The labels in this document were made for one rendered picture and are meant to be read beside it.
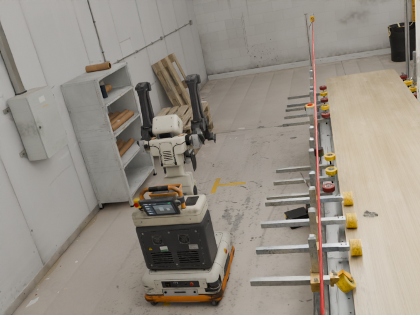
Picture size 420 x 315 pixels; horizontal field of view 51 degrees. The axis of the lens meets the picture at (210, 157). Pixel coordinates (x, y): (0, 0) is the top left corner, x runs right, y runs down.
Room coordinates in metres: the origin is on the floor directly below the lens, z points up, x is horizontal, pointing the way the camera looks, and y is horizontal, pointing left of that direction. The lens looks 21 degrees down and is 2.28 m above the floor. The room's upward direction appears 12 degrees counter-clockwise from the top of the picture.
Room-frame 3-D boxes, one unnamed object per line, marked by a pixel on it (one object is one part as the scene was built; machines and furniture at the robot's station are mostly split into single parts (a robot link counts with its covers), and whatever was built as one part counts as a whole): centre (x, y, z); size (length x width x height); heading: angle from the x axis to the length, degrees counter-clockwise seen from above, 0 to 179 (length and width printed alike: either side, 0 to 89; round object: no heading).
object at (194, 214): (3.03, 0.37, 0.59); 0.55 x 0.34 x 0.83; 73
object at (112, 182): (5.24, 1.09, 0.78); 0.90 x 0.45 x 1.55; 164
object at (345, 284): (1.60, -0.48, 0.93); 0.09 x 0.08 x 0.09; 74
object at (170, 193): (3.01, 0.37, 0.87); 0.23 x 0.15 x 0.11; 73
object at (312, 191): (2.15, -0.51, 0.90); 0.04 x 0.04 x 0.48; 74
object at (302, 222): (2.13, -0.45, 0.95); 0.50 x 0.04 x 0.04; 74
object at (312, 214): (1.91, -0.44, 0.91); 0.04 x 0.04 x 0.48; 74
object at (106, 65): (5.34, 1.07, 1.59); 0.30 x 0.08 x 0.08; 74
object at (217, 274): (3.12, 0.34, 0.16); 0.67 x 0.64 x 0.25; 163
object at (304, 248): (1.89, -0.38, 0.95); 0.50 x 0.04 x 0.04; 74
